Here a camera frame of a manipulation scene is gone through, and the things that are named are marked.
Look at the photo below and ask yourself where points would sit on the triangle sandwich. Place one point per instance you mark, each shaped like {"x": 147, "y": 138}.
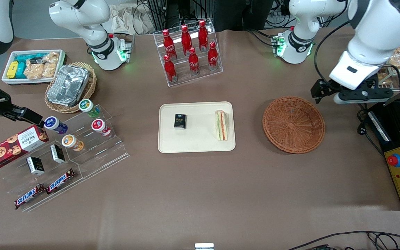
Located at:
{"x": 221, "y": 125}

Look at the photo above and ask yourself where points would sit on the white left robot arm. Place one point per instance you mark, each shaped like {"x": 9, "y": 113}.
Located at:
{"x": 377, "y": 27}

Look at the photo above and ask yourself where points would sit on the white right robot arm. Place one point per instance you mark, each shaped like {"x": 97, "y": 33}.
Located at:
{"x": 82, "y": 15}

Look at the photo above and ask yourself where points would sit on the brown wicker basket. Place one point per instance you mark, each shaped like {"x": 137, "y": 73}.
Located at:
{"x": 293, "y": 125}

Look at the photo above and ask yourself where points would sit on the aluminium foil tray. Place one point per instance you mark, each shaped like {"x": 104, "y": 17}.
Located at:
{"x": 68, "y": 85}

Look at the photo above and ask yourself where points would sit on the light wicker basket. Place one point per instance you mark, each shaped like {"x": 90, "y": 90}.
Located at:
{"x": 91, "y": 86}

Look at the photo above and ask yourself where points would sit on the cream plastic tray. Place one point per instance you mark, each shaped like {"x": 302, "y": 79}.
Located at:
{"x": 200, "y": 139}

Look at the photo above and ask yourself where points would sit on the purple lid jar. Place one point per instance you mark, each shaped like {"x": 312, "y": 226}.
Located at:
{"x": 51, "y": 122}

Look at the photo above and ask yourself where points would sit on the white plastic bin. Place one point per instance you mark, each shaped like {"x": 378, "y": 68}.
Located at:
{"x": 23, "y": 82}

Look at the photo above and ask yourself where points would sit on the red Walkers shortbread box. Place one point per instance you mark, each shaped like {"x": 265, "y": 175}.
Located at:
{"x": 12, "y": 146}

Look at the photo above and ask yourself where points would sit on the yellow small box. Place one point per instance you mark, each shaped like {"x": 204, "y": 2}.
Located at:
{"x": 12, "y": 69}

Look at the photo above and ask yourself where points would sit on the orange lid jar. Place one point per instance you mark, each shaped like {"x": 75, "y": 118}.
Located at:
{"x": 68, "y": 140}

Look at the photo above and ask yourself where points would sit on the black box white label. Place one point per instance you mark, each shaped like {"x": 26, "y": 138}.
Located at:
{"x": 57, "y": 153}
{"x": 35, "y": 165}

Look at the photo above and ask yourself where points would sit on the teal small box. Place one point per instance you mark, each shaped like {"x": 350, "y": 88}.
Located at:
{"x": 26, "y": 58}
{"x": 21, "y": 70}

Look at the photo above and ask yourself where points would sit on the clear bag of cookies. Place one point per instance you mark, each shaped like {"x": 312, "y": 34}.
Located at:
{"x": 52, "y": 57}
{"x": 33, "y": 71}
{"x": 49, "y": 69}

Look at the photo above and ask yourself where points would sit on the green lid jar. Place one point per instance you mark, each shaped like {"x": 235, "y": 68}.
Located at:
{"x": 86, "y": 104}

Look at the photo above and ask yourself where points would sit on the red lid jar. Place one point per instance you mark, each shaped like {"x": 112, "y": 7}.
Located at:
{"x": 97, "y": 124}

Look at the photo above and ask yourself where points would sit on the Snickers chocolate bar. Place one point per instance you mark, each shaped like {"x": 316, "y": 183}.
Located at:
{"x": 60, "y": 181}
{"x": 29, "y": 196}

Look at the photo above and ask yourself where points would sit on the clear acrylic stepped stand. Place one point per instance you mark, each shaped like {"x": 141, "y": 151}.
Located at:
{"x": 99, "y": 156}

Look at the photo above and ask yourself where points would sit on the red emergency stop button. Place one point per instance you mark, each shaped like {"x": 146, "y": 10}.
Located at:
{"x": 394, "y": 160}

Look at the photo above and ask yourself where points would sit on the dark clothed person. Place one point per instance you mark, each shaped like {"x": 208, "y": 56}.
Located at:
{"x": 241, "y": 14}

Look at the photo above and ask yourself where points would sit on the red cola bottle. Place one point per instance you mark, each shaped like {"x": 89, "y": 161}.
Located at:
{"x": 203, "y": 35}
{"x": 193, "y": 62}
{"x": 213, "y": 56}
{"x": 168, "y": 44}
{"x": 169, "y": 69}
{"x": 186, "y": 40}

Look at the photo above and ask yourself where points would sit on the clear acrylic bottle stand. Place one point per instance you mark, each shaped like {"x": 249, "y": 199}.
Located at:
{"x": 193, "y": 78}

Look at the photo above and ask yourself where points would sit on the crumpled brown paper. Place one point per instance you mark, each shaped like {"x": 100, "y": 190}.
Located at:
{"x": 127, "y": 19}

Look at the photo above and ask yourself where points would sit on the black box gold print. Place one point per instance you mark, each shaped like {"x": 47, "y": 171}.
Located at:
{"x": 180, "y": 121}

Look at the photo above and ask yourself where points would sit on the small silver device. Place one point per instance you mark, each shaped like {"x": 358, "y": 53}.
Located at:
{"x": 204, "y": 246}

